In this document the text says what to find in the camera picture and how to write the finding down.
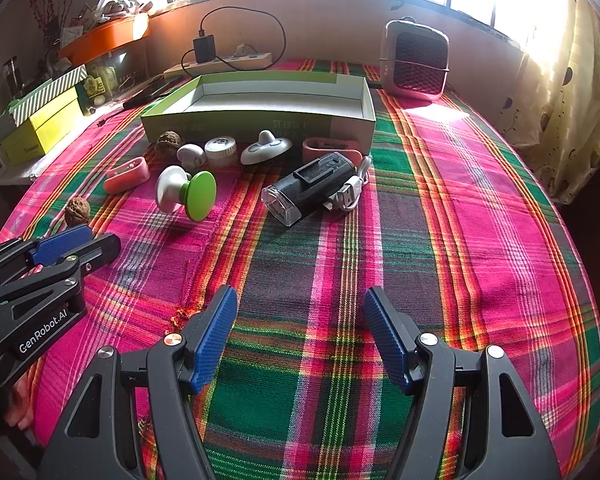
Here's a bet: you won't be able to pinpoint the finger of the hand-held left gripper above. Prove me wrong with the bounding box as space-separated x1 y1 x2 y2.
0 234 122 303
0 225 93 288

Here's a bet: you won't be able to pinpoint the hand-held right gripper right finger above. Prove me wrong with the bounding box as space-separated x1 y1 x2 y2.
362 286 563 480

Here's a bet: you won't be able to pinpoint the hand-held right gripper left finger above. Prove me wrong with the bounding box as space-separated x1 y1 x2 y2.
37 284 239 480

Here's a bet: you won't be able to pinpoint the brown walnut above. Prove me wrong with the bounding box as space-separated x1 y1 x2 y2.
154 131 185 155
64 198 90 226

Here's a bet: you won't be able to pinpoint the pink silicone holder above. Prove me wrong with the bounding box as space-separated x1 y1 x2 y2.
103 156 150 195
301 137 363 163

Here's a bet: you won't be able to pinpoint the green and white massager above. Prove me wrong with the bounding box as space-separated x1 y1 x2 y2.
155 165 217 222

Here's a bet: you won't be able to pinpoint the small white massager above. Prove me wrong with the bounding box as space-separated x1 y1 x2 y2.
176 143 207 171

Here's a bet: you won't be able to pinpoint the white round container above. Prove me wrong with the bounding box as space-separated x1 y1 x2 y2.
204 136 238 167

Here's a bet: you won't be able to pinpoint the white charging cable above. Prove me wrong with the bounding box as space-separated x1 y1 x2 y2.
322 155 374 213

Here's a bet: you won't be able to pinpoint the black bike light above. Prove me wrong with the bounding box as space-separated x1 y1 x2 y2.
261 151 357 227

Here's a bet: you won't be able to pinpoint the white panda face massager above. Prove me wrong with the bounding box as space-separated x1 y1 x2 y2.
240 130 294 166

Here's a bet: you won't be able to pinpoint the green cardboard box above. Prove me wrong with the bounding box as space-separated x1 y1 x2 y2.
140 72 377 155

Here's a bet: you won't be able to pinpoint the person's left hand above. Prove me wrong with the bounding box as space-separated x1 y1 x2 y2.
7 392 38 428

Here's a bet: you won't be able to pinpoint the white plastic sheet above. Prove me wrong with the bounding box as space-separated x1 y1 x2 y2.
0 160 46 186

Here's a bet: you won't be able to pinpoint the pink green plaid blanket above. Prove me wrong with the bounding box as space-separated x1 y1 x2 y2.
0 57 600 480

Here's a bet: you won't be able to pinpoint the small green box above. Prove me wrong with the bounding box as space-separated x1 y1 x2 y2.
82 74 118 111

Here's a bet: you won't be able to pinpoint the black smartphone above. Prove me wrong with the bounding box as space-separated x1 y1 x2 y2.
122 74 186 109

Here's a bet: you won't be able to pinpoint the dark glass jar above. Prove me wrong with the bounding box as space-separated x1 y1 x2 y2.
0 57 26 101

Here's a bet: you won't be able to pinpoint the glass display case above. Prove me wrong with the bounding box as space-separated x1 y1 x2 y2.
80 42 151 111

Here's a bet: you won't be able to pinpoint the orange tray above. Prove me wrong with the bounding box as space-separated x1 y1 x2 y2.
57 14 151 66

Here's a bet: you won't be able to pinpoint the black charger brick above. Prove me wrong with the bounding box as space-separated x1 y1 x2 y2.
193 35 216 63

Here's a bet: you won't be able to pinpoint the cream power strip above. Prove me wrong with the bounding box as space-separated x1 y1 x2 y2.
164 51 272 78

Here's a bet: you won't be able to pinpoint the dried twigs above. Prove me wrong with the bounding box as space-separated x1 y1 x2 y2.
22 0 68 43

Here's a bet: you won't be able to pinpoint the grey mesh space heater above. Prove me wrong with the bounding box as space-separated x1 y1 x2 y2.
378 19 451 102

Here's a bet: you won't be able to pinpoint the cream patterned curtain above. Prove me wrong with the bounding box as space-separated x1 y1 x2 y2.
495 0 600 206

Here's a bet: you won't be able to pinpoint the thin black cable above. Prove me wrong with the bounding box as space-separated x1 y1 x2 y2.
96 105 131 128

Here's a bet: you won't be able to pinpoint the black charger cable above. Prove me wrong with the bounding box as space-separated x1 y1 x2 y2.
181 6 287 73

